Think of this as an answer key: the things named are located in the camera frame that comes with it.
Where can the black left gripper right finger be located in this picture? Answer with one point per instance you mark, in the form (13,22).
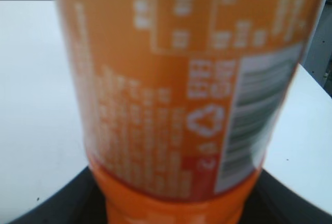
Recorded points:
(272,202)

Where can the orange Mirinda soda bottle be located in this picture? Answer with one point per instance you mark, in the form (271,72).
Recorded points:
(179,98)

